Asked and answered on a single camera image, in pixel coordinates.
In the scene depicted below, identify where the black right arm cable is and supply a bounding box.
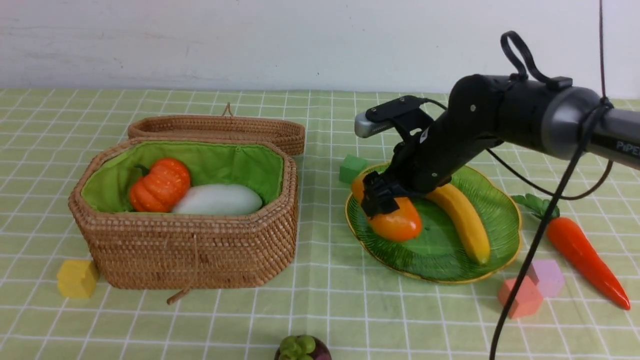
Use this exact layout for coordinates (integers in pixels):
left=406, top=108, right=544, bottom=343
left=420, top=0, right=616, bottom=360

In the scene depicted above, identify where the woven wicker basket lid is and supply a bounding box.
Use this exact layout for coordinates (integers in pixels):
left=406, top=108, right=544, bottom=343
left=127, top=104, right=306, bottom=157

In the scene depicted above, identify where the purple foam cube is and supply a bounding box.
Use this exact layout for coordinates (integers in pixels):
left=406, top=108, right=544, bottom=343
left=527, top=259, right=565, bottom=298

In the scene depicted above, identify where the green glass leaf plate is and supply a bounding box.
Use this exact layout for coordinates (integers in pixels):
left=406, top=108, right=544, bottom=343
left=345, top=166, right=522, bottom=284

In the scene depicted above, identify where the orange toy carrot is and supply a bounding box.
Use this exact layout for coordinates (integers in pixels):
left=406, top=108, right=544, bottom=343
left=512, top=193, right=632, bottom=312

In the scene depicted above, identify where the yellow foam cube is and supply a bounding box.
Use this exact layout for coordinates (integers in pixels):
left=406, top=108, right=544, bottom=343
left=56, top=259, right=99, bottom=299

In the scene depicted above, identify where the woven wicker basket green lining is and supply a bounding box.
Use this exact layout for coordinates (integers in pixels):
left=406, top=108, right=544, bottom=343
left=68, top=137, right=298, bottom=291

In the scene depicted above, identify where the green foam cube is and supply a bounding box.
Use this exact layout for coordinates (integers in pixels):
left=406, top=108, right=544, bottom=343
left=338, top=154, right=368, bottom=185

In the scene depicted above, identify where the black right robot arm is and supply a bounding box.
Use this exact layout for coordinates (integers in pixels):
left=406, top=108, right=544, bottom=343
left=354, top=74, right=640, bottom=218

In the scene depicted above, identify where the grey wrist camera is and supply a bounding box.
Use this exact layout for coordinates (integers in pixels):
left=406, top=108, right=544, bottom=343
left=353, top=95, right=435, bottom=145

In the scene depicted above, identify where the white toy eggplant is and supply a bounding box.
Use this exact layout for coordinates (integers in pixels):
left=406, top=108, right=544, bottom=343
left=171, top=183, right=263, bottom=216

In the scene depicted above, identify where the green toy cucumber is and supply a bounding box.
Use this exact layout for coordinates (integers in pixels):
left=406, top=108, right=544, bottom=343
left=125, top=164, right=148, bottom=212

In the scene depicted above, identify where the yellow toy banana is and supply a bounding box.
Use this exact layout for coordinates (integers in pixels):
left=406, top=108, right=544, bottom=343
left=426, top=184, right=490, bottom=265

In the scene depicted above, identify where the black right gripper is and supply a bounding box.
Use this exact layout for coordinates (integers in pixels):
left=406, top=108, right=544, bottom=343
left=361, top=117, right=503, bottom=218

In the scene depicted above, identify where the orange toy pumpkin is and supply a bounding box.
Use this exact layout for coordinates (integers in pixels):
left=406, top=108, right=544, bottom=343
left=135, top=158, right=191, bottom=214

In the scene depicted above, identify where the purple toy mangosteen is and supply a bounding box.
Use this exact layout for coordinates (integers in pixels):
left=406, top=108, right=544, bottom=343
left=274, top=334, right=333, bottom=360

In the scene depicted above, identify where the pink-red foam cube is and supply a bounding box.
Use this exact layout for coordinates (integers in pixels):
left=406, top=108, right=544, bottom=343
left=497, top=276, right=544, bottom=319

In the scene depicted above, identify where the green checkered tablecloth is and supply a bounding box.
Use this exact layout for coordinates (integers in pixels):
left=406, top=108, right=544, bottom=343
left=0, top=88, right=639, bottom=360

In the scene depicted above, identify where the orange toy mango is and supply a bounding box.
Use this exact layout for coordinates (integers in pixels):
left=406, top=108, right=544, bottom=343
left=365, top=197, right=423, bottom=243

